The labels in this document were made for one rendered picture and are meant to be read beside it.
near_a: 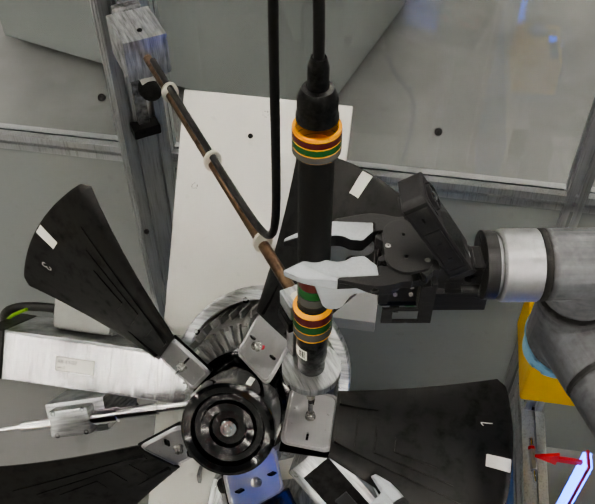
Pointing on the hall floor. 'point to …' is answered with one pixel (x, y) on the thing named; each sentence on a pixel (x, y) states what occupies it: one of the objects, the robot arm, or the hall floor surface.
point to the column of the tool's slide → (141, 164)
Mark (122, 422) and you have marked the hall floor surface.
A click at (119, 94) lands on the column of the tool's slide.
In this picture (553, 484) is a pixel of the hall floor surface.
